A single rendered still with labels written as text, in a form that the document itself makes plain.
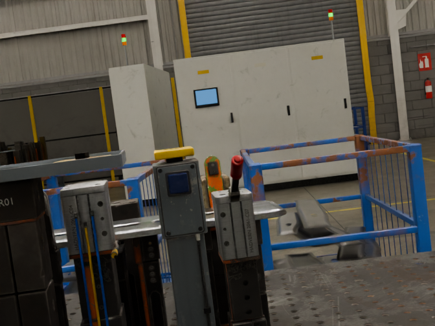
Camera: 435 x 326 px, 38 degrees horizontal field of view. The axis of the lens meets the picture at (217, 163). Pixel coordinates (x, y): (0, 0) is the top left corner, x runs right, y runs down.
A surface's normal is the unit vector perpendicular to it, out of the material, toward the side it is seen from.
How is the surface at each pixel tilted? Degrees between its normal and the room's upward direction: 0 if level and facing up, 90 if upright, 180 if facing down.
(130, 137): 90
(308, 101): 90
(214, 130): 90
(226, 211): 90
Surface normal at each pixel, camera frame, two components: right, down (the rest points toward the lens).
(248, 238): 0.11, 0.07
